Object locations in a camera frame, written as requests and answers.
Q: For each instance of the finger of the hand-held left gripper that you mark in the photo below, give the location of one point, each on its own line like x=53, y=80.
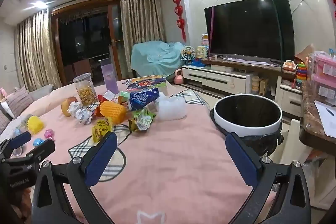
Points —
x=40, y=149
x=18, y=139

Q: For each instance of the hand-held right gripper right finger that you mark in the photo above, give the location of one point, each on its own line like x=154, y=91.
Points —
x=242, y=161

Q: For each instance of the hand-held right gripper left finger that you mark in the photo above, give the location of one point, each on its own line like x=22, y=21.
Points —
x=101, y=158

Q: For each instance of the yellow snack packet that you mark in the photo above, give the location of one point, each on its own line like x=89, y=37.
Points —
x=101, y=130

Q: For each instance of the white trash bin black bag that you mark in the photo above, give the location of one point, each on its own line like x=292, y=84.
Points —
x=262, y=125

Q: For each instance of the printed paper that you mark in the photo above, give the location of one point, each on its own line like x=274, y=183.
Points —
x=85, y=116

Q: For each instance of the orange snack packet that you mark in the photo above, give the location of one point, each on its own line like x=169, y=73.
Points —
x=97, y=111

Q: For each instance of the yellow foam fruit net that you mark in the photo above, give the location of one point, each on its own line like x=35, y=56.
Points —
x=113, y=111

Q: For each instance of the green snack packet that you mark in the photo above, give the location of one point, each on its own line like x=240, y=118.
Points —
x=143, y=120

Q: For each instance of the blue snack packet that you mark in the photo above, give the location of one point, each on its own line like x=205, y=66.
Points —
x=143, y=99

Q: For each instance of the white plastic tissue pack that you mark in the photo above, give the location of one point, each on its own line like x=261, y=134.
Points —
x=172, y=108

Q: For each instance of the small blue toy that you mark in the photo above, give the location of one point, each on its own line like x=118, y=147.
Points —
x=38, y=142

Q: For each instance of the small pink toy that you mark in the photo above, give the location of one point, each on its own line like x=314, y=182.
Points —
x=49, y=134

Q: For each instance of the yellow plastic toy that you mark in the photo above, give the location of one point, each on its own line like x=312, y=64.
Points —
x=35, y=124

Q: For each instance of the striped pink pillow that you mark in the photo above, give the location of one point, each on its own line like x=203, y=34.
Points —
x=18, y=103

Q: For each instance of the apple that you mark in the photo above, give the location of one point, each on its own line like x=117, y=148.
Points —
x=65, y=107

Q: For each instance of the crumpled white tissue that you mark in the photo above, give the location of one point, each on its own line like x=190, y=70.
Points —
x=74, y=108

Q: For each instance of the clear popcorn jar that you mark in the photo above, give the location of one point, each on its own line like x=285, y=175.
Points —
x=85, y=92

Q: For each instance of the pink blanket plaid patches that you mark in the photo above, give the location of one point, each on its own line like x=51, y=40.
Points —
x=170, y=161

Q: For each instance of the brown perforated box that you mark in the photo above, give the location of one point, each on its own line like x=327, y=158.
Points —
x=263, y=87

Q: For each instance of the stacked yellow food containers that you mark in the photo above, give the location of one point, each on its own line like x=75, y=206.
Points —
x=255, y=84

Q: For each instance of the brown marble counter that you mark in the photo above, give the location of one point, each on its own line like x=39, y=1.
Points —
x=311, y=121

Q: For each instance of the purple transparent box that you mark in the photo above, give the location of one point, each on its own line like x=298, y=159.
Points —
x=109, y=77

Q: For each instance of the colourful puzzle box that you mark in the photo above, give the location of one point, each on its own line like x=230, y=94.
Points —
x=144, y=82

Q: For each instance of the beige patterned curtain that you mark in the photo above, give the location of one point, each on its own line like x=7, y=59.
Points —
x=36, y=53
x=141, y=29

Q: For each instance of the white tv cabinet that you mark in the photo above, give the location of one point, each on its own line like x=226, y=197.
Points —
x=210, y=77

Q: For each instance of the white paper sheet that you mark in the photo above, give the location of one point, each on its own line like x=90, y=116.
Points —
x=326, y=121

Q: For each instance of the pen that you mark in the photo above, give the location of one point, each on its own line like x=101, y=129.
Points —
x=330, y=111

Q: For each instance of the pink kettlebell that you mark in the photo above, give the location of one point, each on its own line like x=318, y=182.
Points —
x=178, y=78

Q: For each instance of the toy cash register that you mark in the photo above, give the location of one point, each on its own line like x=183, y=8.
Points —
x=288, y=65

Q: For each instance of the blue toy base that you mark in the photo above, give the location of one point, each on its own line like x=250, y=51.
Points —
x=197, y=61

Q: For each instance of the teal cloth cover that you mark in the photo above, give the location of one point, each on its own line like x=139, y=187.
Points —
x=155, y=56

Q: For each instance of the yellow toy house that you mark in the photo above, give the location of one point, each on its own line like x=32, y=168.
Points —
x=201, y=52

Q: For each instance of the wooden glass balcony door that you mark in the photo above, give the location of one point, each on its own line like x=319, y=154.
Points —
x=86, y=37

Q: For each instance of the ferris wheel toy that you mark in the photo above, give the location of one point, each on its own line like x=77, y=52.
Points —
x=188, y=52

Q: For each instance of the cardboard box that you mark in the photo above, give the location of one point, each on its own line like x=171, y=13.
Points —
x=304, y=53

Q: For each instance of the pink toy box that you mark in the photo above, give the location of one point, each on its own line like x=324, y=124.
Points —
x=205, y=40

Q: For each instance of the black television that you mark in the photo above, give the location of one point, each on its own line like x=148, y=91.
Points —
x=249, y=29

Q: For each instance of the pink ribbon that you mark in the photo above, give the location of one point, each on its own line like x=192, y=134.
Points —
x=211, y=29

